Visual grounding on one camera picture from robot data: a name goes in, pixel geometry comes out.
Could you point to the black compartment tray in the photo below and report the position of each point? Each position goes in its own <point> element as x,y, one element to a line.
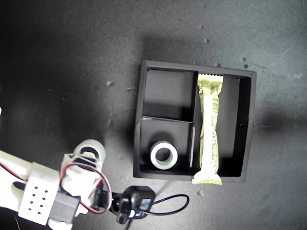
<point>168,95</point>

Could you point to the green printed snack bar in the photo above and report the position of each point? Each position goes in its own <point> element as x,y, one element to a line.
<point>209,134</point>

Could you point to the white tape roll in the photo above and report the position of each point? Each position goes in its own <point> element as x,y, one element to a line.
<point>96,145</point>
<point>153,160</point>

